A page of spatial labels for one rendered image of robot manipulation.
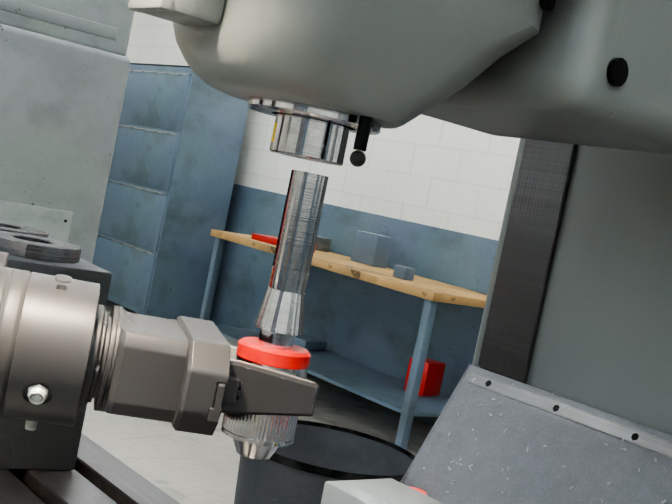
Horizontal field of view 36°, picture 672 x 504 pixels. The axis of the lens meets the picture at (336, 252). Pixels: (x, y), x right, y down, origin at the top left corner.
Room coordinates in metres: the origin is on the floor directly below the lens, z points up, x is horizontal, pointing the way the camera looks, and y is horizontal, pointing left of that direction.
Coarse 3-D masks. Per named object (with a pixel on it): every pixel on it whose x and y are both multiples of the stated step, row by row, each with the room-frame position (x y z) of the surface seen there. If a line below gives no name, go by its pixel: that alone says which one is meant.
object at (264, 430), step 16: (272, 368) 0.63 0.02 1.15; (224, 416) 0.65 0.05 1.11; (240, 416) 0.63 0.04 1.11; (256, 416) 0.63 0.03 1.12; (272, 416) 0.63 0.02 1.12; (288, 416) 0.64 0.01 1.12; (224, 432) 0.64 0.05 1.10; (240, 432) 0.63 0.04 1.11; (256, 432) 0.63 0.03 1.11; (272, 432) 0.63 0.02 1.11; (288, 432) 0.64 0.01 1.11
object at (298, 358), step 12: (240, 348) 0.64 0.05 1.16; (252, 348) 0.63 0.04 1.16; (264, 348) 0.63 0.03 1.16; (276, 348) 0.64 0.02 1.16; (300, 348) 0.66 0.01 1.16; (252, 360) 0.63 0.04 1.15; (264, 360) 0.63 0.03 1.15; (276, 360) 0.63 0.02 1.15; (288, 360) 0.63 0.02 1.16; (300, 360) 0.64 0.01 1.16
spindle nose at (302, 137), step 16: (288, 128) 0.63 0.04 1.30; (304, 128) 0.63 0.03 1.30; (320, 128) 0.63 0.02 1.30; (336, 128) 0.63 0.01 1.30; (272, 144) 0.64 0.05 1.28; (288, 144) 0.63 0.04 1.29; (304, 144) 0.63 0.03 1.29; (320, 144) 0.63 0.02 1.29; (336, 144) 0.63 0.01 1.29; (320, 160) 0.63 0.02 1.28; (336, 160) 0.64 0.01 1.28
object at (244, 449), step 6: (234, 444) 0.65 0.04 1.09; (240, 444) 0.64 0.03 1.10; (246, 444) 0.64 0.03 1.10; (252, 444) 0.64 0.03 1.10; (240, 450) 0.64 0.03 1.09; (246, 450) 0.64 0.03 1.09; (252, 450) 0.64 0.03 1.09; (258, 450) 0.64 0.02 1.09; (264, 450) 0.64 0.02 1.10; (270, 450) 0.64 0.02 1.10; (246, 456) 0.64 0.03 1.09; (252, 456) 0.64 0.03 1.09; (258, 456) 0.64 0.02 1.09; (264, 456) 0.64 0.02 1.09; (270, 456) 0.65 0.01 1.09
